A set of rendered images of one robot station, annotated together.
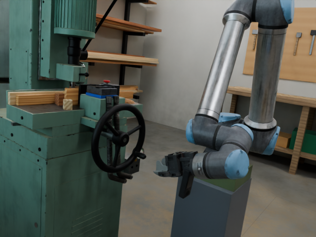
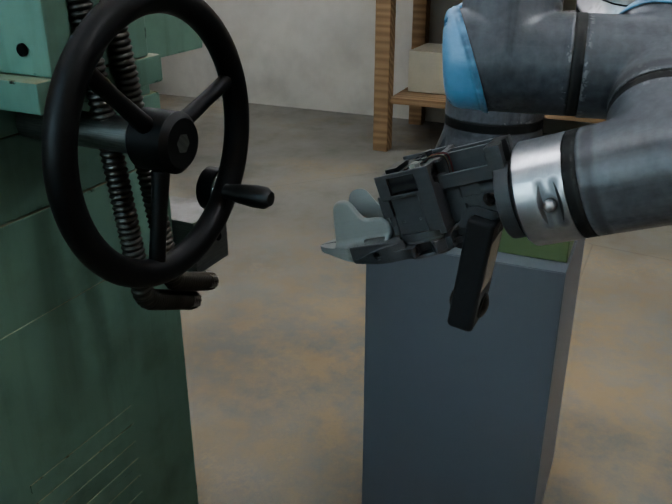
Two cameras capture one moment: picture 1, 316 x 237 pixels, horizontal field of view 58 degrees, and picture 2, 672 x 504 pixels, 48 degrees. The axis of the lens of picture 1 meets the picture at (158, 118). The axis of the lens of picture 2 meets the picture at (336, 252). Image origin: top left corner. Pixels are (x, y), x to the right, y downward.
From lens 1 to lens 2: 0.42 m
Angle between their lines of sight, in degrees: 16
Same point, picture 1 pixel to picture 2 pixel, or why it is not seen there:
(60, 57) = not seen: outside the picture
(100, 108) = (44, 19)
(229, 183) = not seen: hidden behind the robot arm
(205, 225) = (479, 382)
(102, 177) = (106, 306)
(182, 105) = (269, 32)
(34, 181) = not seen: outside the picture
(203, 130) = (522, 43)
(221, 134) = (604, 48)
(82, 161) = (18, 261)
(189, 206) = (419, 334)
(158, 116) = (201, 79)
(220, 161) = (652, 156)
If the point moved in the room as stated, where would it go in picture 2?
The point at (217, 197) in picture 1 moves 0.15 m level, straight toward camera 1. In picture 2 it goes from (513, 291) to (533, 345)
